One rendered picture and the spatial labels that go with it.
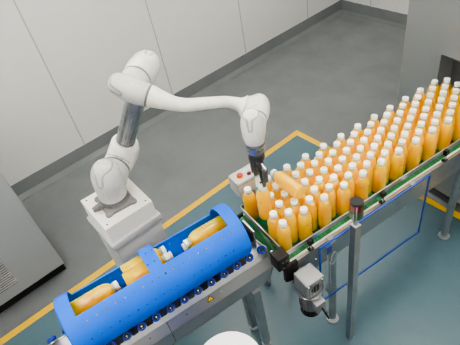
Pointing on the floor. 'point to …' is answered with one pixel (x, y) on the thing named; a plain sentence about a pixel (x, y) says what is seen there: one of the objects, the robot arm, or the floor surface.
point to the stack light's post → (352, 278)
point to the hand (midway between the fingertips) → (261, 183)
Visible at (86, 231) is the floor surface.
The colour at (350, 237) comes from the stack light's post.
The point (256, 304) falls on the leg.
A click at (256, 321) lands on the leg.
